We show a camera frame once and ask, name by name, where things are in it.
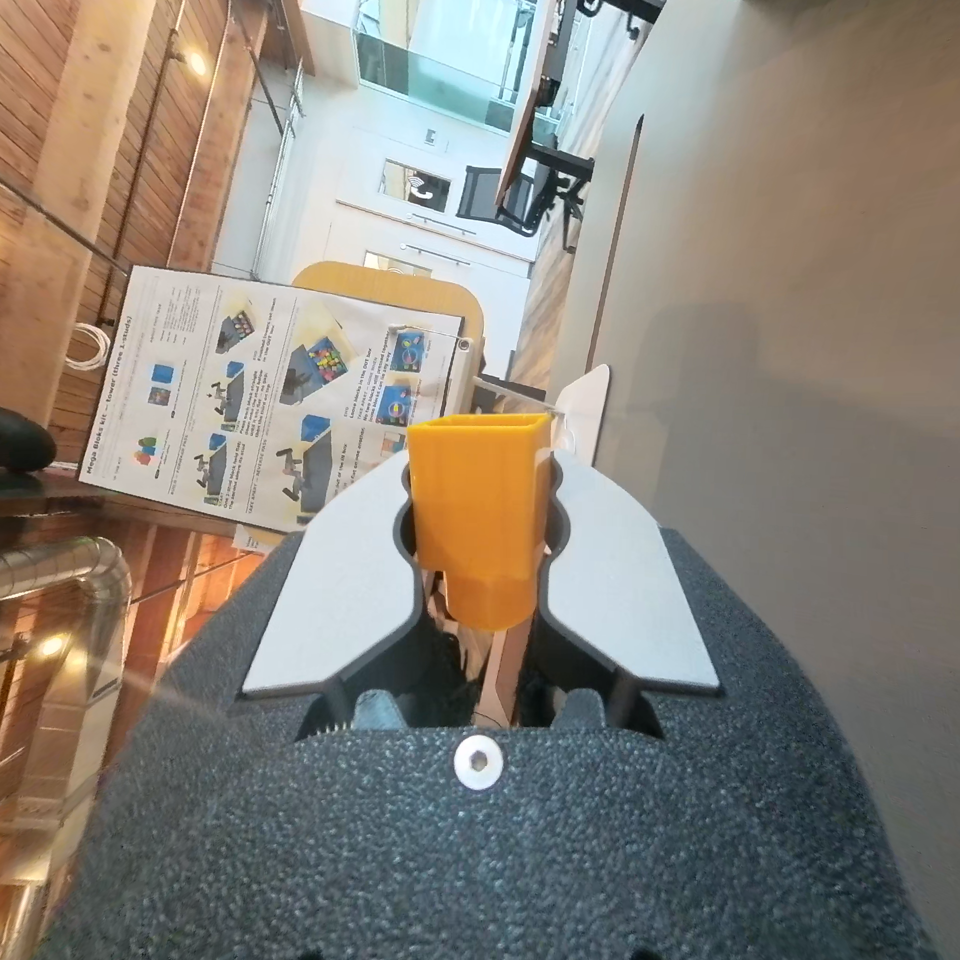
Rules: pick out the black office chair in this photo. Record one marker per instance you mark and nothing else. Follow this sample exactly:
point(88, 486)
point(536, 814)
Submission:
point(480, 195)

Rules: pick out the white paper notice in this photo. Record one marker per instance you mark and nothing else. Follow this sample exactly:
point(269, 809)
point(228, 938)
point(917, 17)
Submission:
point(255, 540)

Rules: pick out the yellow toy block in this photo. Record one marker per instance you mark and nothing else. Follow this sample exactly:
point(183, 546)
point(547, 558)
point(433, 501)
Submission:
point(476, 510)

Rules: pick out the laminated instruction sheet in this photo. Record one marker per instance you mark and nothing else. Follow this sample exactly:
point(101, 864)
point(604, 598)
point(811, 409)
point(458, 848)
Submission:
point(247, 390)

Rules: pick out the silver ventilation duct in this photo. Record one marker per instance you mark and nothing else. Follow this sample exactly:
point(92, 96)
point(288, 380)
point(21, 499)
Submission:
point(75, 570)

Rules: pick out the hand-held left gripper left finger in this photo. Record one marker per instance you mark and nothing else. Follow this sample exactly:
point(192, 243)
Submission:
point(337, 600)

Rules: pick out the long wooden desk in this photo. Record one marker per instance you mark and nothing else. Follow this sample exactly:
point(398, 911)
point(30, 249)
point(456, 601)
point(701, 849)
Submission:
point(525, 112)

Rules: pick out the instruction poster board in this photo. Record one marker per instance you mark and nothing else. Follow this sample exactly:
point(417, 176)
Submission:
point(390, 289)

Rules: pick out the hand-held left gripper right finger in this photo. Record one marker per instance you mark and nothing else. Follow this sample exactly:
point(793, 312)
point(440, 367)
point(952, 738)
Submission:
point(622, 600)

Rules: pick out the ceiling spot lamp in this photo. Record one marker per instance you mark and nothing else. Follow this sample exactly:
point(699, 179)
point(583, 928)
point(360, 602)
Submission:
point(196, 64)

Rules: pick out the dark rounded object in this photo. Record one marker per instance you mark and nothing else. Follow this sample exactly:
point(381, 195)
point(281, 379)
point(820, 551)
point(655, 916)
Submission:
point(22, 442)

